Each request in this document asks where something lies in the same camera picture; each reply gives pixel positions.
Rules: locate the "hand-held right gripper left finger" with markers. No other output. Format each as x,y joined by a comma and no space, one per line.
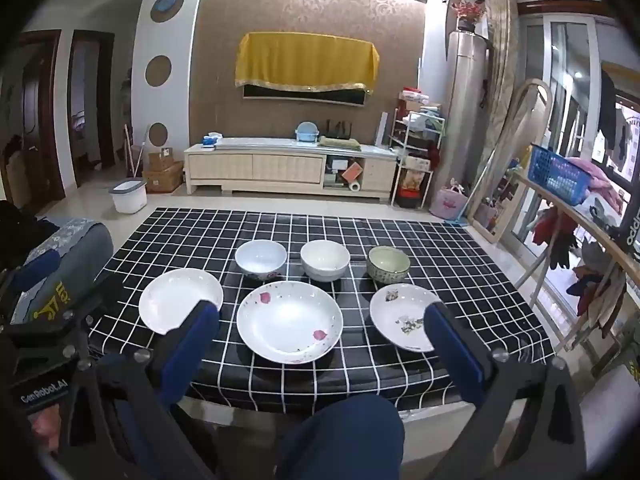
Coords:
192,347

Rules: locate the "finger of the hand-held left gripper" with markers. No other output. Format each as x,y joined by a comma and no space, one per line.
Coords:
102,297
35,269

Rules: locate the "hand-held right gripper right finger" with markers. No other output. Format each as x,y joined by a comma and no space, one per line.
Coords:
452,355

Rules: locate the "plain white plate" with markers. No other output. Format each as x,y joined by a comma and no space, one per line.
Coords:
170,295

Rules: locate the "white plate with green print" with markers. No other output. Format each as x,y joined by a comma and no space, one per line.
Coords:
395,325

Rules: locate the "large white floral plate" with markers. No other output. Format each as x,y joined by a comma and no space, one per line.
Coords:
290,330

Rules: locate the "white bowl with floral base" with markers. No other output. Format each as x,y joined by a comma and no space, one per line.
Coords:
260,255

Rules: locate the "person's left hand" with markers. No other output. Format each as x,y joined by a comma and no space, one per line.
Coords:
46,421

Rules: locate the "black clothing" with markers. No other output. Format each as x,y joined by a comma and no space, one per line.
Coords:
17,230

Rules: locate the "white plastic bin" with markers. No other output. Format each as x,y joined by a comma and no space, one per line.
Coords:
128,197

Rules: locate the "green patterned bowl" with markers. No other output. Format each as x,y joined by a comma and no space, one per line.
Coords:
388,261

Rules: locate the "large cardboard box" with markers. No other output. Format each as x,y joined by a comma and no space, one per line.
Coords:
162,179

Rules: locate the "person's leg in blue trousers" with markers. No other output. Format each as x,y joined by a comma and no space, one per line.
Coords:
340,440

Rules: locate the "dark wooden door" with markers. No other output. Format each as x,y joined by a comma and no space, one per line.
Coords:
42,120

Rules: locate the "small cardboard box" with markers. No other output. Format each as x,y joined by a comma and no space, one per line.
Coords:
161,160

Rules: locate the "pink bag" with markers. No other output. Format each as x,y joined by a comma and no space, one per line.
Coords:
447,203

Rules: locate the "red hanging cloth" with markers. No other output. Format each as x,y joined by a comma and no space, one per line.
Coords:
550,237

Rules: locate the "plain white bowl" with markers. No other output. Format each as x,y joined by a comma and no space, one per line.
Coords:
325,256

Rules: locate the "black checkered tablecloth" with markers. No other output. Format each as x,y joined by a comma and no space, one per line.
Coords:
310,225

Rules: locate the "red picture box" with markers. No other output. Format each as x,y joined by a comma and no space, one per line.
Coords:
414,185

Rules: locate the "wooden drying rack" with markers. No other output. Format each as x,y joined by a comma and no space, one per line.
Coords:
595,240

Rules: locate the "blue tissue box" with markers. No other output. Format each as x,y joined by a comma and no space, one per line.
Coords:
212,139

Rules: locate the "wooden framed standing mirror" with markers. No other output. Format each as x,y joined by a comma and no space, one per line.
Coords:
510,170

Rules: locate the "beige television cabinet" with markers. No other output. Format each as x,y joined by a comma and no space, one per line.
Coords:
280,167

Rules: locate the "blue plastic basket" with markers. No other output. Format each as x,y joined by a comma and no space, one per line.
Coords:
557,172

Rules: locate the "white metal shelf rack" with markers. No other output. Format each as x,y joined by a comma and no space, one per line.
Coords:
415,132

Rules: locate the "pink blanket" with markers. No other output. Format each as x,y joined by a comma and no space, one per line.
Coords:
600,172

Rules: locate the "green folded towel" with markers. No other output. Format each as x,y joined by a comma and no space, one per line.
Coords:
340,143

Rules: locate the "blue dish basket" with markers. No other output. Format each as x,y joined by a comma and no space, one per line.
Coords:
307,133

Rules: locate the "silver standing air conditioner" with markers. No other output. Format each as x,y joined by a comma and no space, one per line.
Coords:
465,110

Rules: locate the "black television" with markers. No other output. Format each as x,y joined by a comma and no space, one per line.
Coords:
300,96

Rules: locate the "dark hanging clothes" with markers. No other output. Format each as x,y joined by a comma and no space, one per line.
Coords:
612,115

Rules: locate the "glass sliding door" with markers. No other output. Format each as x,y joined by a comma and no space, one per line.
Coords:
565,85

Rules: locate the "yellow television cover cloth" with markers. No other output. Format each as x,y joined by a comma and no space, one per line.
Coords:
305,60

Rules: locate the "red flower vase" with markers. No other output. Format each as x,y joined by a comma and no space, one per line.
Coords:
469,12

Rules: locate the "brown round wall disc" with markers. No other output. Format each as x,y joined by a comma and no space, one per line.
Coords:
157,133
158,70

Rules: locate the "dark wooden door frame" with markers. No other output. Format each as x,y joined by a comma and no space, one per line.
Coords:
107,100

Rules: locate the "blue decorative wall plate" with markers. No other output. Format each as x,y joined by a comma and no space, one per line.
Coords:
166,3

